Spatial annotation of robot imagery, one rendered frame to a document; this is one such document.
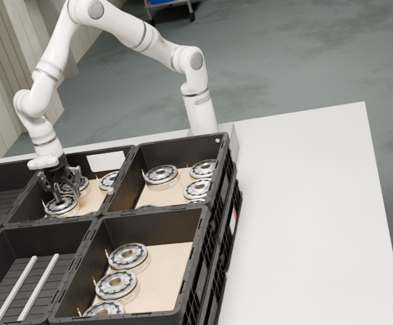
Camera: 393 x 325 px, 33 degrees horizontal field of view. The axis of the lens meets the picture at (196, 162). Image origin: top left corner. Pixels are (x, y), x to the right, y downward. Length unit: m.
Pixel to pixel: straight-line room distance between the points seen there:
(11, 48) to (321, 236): 3.44
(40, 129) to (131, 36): 0.39
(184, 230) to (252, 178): 0.54
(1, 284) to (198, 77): 0.90
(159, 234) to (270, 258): 0.31
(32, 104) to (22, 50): 3.05
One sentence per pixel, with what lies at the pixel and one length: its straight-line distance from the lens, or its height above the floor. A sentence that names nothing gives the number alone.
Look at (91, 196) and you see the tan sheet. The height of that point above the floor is 0.83.
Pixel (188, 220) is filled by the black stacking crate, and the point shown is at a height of 0.90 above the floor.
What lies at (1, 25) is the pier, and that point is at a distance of 4.87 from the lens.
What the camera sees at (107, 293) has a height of 0.86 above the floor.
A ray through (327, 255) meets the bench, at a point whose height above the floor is 0.70.
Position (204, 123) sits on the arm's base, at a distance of 2.24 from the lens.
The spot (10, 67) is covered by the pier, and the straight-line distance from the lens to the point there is 4.97.
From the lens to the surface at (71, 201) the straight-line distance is 2.04.
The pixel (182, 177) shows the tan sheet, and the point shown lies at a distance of 2.03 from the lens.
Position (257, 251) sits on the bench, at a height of 0.70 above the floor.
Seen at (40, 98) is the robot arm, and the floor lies 1.21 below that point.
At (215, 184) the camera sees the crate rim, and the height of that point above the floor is 0.93.
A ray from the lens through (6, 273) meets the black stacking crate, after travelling 1.90.
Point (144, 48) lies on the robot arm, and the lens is 2.05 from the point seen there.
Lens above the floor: 1.79
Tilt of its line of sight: 27 degrees down
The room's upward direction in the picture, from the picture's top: 15 degrees counter-clockwise
